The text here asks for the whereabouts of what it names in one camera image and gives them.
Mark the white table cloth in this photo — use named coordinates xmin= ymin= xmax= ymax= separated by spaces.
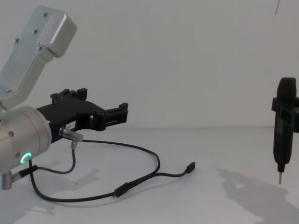
xmin=0 ymin=127 xmax=299 ymax=224

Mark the thin dark cable with plugs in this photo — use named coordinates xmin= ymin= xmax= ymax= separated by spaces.
xmin=18 ymin=127 xmax=196 ymax=203

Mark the left robot arm with camera bracket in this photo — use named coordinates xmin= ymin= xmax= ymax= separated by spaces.
xmin=0 ymin=5 xmax=78 ymax=190

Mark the black corded electric screwdriver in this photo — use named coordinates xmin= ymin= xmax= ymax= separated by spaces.
xmin=273 ymin=77 xmax=299 ymax=186

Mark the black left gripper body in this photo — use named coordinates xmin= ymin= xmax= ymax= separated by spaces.
xmin=36 ymin=98 xmax=104 ymax=147

